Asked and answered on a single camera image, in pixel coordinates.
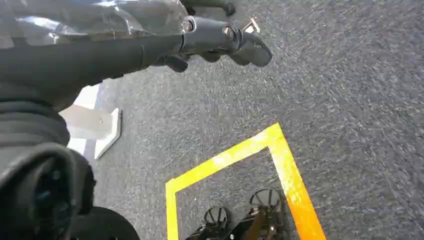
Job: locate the yellow floor tape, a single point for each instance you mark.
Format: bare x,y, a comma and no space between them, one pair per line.
291,179

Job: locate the white table leg base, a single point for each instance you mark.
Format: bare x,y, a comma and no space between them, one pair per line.
96,127

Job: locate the small metal bracket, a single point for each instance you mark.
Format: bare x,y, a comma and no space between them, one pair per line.
251,26

